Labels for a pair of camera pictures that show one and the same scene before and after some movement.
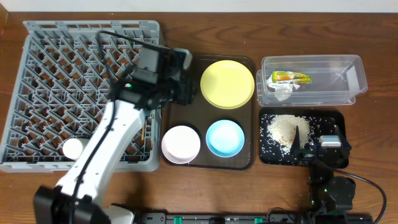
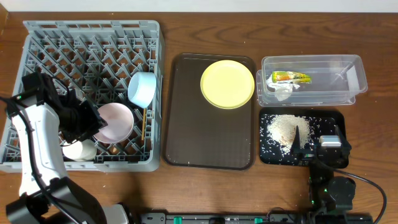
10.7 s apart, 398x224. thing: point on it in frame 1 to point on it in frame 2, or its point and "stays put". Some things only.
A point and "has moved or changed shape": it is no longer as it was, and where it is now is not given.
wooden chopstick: [143, 132] stays put
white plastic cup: [72, 148] stays put
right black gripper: [313, 156] stays put
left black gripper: [185, 90] to [91, 118]
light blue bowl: [225, 138] has moved or changed shape
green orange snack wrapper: [291, 77] stays put
